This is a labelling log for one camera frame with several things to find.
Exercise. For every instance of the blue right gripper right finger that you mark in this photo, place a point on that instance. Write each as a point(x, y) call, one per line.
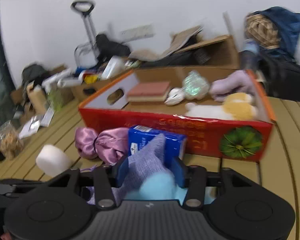
point(180, 172)

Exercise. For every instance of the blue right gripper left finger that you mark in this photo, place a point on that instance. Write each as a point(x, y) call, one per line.
point(120, 171)

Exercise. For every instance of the light blue purple plush toy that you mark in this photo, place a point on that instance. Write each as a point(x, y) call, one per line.
point(148, 178)

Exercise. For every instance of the white tape roll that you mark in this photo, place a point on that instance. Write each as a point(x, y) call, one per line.
point(52, 161)

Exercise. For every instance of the blue tissue pack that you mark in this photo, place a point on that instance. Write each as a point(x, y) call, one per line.
point(139, 136)

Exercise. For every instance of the red cardboard box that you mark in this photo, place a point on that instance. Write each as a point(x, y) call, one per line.
point(213, 137)

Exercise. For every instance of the small white plush toy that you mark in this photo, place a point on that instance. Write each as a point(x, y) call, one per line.
point(175, 96)

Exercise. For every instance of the pink sponge block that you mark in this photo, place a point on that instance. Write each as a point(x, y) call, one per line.
point(149, 92)

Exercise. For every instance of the iridescent wrapped plush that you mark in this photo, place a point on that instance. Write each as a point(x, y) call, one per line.
point(195, 87)

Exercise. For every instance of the small cardboard tray box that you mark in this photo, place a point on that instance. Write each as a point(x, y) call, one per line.
point(84, 90)

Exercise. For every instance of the yellow white plush toy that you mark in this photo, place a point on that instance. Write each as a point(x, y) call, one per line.
point(237, 107)

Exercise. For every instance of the green spray bottle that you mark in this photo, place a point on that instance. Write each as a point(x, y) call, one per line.
point(54, 97)

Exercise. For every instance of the white paper leaflet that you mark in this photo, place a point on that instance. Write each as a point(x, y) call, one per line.
point(31, 127)

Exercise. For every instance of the white plastic bottle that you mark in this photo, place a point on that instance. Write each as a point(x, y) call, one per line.
point(115, 66)

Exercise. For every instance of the lavender fuzzy cloth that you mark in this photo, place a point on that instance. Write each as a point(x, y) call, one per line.
point(237, 82)

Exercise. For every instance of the plastic jar with snacks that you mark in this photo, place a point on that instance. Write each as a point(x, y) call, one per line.
point(10, 144)

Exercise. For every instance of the black luggage trolley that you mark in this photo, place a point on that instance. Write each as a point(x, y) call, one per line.
point(86, 55)

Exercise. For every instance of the black bag on trolley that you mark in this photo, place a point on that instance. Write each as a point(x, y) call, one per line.
point(108, 48)

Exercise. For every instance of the brown open cardboard box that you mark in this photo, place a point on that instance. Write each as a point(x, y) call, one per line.
point(218, 52)

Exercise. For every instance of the dark backpack left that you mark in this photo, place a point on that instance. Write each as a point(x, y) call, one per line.
point(34, 73)

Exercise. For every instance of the blue cap water bottle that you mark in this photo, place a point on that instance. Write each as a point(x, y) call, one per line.
point(249, 56)

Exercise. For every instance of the beige mat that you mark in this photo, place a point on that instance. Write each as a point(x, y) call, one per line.
point(177, 42)

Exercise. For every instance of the black backpack right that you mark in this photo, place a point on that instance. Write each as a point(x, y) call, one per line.
point(282, 78)

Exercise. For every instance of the wicker ball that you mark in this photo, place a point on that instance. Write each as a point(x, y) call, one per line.
point(262, 30)

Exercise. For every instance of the blue cloth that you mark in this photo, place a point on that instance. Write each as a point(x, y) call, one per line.
point(288, 25)

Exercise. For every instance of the wall socket panel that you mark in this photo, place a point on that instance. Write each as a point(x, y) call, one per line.
point(140, 32)

